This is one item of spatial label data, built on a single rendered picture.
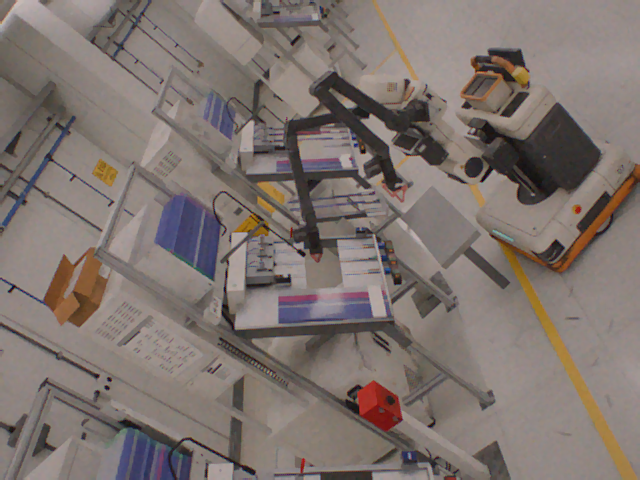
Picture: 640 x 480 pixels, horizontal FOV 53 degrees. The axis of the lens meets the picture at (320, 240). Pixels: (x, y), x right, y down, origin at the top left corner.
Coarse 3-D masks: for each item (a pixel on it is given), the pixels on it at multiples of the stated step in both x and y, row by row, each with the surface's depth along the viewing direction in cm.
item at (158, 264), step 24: (120, 192) 289; (192, 192) 321; (120, 216) 275; (216, 216) 329; (144, 264) 271; (168, 264) 272; (216, 264) 294; (168, 288) 279; (192, 288) 280; (408, 288) 365; (216, 312) 275; (432, 384) 302; (480, 408) 313
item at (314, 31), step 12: (264, 0) 865; (324, 0) 823; (252, 12) 830; (336, 12) 832; (324, 24) 843; (348, 24) 842; (276, 36) 877; (312, 36) 851; (324, 36) 853; (276, 48) 858
